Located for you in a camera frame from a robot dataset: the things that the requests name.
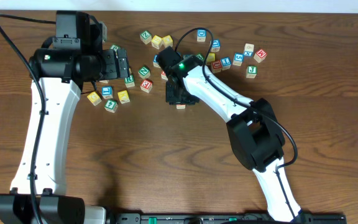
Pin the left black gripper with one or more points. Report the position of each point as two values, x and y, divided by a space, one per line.
122 61

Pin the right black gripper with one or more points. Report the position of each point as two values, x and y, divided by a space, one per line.
173 100

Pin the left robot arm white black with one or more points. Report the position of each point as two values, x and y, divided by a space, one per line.
59 69

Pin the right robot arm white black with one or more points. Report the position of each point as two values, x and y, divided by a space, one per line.
256 137

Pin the green J block left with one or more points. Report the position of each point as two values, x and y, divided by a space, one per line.
114 47

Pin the green j block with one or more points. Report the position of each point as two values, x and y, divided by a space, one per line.
251 71
114 47

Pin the red U block centre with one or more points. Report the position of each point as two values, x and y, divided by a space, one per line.
163 76

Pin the red u block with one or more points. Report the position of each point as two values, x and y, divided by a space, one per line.
163 76
216 66

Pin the green R block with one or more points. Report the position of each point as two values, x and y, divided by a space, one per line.
129 81

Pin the blue T block left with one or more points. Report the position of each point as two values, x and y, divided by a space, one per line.
107 92

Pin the green N block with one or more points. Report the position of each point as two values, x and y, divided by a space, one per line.
144 72

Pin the red E block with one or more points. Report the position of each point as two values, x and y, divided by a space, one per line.
146 85

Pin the yellow K block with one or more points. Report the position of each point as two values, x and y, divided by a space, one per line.
123 96

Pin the blue P block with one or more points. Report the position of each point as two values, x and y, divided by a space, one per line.
155 63

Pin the yellow G block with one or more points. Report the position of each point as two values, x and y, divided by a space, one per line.
94 98

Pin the green 4 block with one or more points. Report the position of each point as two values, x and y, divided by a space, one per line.
111 106

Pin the green Z block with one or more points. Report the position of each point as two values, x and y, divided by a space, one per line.
146 37

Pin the green B block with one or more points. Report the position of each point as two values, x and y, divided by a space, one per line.
200 56

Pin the red U block right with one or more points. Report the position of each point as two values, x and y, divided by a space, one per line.
216 66

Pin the yellow block top left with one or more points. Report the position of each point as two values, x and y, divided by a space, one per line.
156 42

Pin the yellow block beside B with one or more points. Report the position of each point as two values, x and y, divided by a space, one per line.
210 58

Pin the yellow block top right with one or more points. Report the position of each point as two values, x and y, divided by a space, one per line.
167 41

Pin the blue D block lower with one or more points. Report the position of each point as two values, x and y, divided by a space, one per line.
216 45

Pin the blue d block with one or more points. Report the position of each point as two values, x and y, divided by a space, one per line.
216 45
201 35

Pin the blue D block upper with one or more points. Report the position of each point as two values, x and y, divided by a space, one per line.
201 35

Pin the blue 5 block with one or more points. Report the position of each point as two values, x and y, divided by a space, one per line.
238 59

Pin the green J block right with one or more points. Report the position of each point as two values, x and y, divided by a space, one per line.
251 71

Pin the blue X block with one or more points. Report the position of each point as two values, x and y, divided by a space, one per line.
248 50

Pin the red M block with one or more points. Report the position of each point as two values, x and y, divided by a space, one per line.
260 55

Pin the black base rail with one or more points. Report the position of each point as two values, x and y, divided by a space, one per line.
222 218

